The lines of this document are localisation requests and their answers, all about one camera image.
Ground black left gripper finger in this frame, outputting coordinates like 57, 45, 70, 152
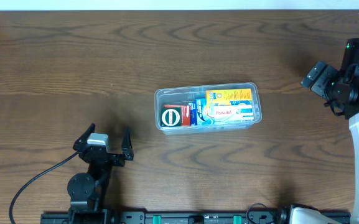
121, 127, 133, 150
73, 123, 96, 147

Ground small dark green box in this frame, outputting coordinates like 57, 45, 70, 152
161, 108, 182, 127

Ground red Panadol box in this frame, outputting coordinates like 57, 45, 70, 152
163, 105, 190, 126

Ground blue KoolFever box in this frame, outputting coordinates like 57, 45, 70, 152
188, 98, 253, 126

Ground yellow medicine box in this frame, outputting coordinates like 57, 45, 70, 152
206, 88, 253, 107

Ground white Panadol box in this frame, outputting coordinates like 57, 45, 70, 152
209, 105, 254, 123

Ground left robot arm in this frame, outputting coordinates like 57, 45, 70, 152
67, 124, 134, 223

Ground clear plastic container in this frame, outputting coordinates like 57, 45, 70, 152
154, 82, 262, 135

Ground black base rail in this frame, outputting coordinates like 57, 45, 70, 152
40, 202, 351, 224

